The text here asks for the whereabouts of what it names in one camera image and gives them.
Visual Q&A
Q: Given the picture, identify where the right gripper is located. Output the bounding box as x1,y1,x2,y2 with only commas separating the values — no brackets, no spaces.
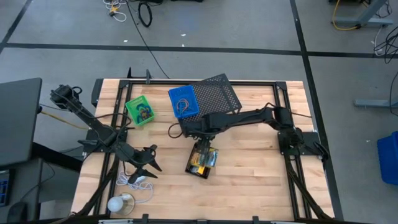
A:
180,114,218,151

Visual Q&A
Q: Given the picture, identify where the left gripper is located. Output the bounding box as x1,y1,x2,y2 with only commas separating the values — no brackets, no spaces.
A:
123,144,163,184

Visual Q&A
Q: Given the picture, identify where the black plastic basket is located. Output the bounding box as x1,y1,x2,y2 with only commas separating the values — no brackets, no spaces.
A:
185,140,219,180

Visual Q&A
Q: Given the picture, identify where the small yellow crayon box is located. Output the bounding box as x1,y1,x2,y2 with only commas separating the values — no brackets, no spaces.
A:
190,166,208,177

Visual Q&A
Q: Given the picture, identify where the blue plastic basket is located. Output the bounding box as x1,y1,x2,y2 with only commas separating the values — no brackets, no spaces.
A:
169,85,200,120

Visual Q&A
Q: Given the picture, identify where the black perforated metal shelf riser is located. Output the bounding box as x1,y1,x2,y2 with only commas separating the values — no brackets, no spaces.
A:
178,73,243,123

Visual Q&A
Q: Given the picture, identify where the green plastic basket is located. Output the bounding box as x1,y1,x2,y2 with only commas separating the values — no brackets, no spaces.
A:
125,95,155,127

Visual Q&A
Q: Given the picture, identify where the blue coil wristband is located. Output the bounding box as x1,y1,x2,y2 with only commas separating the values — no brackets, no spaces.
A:
136,104,153,121

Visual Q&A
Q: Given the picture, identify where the grey side desk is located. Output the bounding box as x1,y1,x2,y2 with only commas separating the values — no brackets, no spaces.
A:
0,141,83,224

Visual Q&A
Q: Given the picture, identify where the desk with grey metal legs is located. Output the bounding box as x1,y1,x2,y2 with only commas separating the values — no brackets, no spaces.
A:
330,0,398,109

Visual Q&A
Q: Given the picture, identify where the round tan disc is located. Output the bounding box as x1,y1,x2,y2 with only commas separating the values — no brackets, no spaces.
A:
115,192,136,216

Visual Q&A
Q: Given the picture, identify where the white ball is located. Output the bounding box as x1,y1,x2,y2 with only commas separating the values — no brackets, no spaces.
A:
107,196,124,213

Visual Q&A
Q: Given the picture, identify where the dark grey monitor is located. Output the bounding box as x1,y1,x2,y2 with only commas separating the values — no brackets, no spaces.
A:
0,77,43,167

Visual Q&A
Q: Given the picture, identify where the black computer mouse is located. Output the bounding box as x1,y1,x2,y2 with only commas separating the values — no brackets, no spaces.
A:
6,201,28,223

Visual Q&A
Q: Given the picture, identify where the blue storage bin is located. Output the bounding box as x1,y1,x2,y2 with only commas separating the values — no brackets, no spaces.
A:
376,130,398,186

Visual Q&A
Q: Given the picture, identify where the white USB cable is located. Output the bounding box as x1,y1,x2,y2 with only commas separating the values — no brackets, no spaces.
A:
116,169,155,205

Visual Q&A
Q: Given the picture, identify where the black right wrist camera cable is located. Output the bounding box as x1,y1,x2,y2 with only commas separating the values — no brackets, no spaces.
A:
167,122,187,140

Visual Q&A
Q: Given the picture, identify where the long black floor cable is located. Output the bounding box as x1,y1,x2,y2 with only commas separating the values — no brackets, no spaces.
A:
126,0,170,79

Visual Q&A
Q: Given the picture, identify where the black coiled floor cable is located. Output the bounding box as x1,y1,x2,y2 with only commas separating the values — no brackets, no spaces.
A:
137,1,153,28

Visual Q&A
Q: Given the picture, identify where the white cable bundle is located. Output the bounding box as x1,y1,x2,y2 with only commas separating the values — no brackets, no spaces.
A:
102,0,127,22

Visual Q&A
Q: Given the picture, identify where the yellow floor cable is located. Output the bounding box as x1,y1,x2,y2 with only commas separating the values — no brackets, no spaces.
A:
332,0,361,31

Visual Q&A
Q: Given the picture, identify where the black cable bundle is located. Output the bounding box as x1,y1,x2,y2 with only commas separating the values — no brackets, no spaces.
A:
373,26,398,65

